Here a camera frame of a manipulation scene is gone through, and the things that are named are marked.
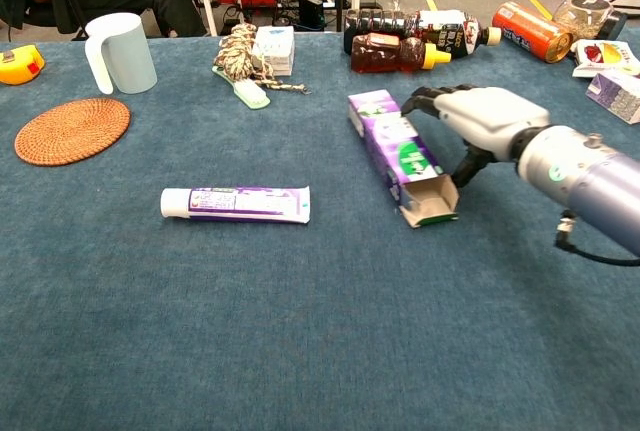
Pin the round woven rattan coaster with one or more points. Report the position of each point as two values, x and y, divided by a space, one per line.
72 131

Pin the white tissue packet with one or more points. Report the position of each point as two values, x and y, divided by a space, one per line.
277 48

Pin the glass jar black lid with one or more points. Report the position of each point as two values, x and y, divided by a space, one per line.
582 16

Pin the orange drink can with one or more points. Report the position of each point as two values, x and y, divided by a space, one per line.
530 31

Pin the purple toothpaste carton box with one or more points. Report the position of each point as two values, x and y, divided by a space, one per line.
395 146

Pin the bear-shaped honey bottle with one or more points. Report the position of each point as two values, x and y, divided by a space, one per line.
380 53

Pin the dark tea plastic bottle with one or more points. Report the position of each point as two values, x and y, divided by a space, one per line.
450 31

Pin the blue carpet table cover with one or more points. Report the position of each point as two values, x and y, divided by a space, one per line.
250 326

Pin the purple white toothpaste tube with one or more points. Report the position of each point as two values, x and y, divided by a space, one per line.
225 203

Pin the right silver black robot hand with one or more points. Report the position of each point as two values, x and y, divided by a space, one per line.
495 113

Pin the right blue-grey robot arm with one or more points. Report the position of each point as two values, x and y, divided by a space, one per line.
600 181

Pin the white fruit snack packet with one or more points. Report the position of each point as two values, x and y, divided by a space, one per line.
605 56

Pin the black power box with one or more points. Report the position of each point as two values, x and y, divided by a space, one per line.
311 11

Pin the yellow tape measure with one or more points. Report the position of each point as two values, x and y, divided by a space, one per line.
17 68

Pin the small purple white carton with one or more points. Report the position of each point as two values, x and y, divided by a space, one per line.
617 98

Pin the pale green brush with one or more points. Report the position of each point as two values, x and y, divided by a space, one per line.
252 96

